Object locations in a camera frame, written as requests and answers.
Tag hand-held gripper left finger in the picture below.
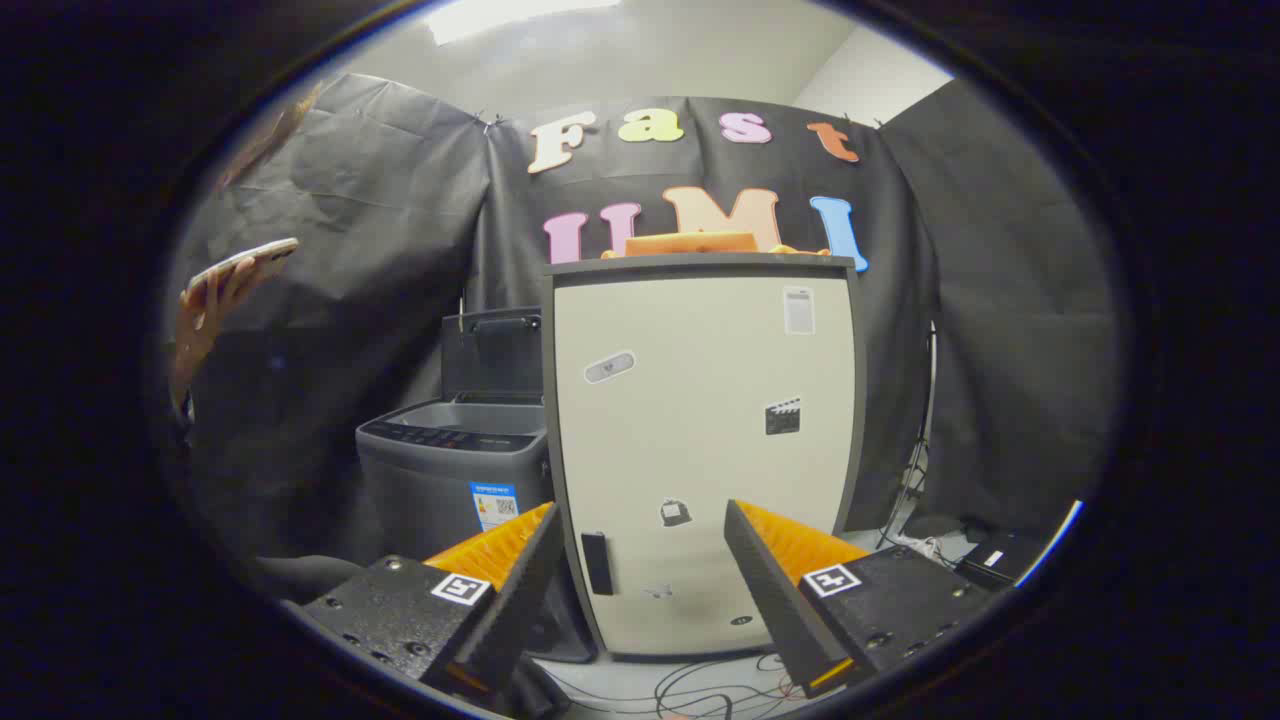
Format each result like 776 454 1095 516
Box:
303 502 564 706

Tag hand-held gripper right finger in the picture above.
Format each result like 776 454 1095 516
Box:
723 499 993 699

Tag grey washing machine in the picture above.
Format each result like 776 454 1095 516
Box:
355 398 601 665

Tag orange shirt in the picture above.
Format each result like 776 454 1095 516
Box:
600 230 832 260

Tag thin backdrop stand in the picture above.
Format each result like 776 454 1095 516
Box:
877 320 939 551

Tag black box white label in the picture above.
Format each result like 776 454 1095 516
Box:
954 529 1053 588

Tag black backdrop cloth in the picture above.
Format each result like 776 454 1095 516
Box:
165 72 1123 593

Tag black floor cables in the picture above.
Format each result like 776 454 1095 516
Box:
545 653 813 720

